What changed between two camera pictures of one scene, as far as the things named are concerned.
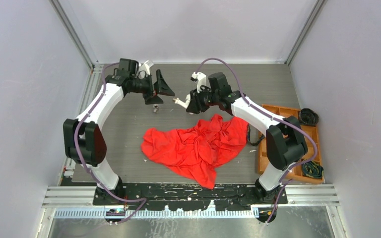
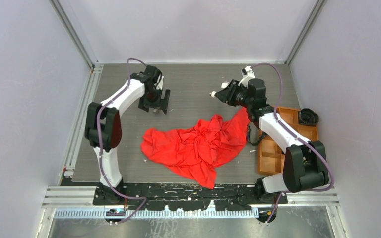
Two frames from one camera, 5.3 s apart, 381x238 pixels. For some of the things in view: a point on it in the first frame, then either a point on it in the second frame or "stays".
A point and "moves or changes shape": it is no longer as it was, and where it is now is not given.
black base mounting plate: [179, 197] stays
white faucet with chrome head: [184, 104] moves or changes shape
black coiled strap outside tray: [308, 116] stays
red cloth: [200, 152] stays
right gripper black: [196, 106] to [227, 94]
